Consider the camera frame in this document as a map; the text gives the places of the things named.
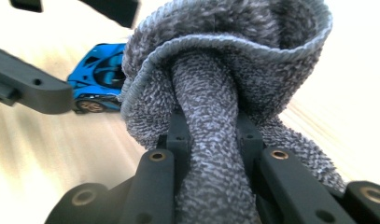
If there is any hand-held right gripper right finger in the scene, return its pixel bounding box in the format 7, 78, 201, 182
236, 110, 267, 175

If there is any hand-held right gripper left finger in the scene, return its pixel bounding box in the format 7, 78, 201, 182
156, 108, 192, 188

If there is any grey terry towel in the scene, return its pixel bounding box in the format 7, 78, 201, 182
120, 0, 347, 224

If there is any blue toy car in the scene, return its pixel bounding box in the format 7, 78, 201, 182
66, 42, 127, 114

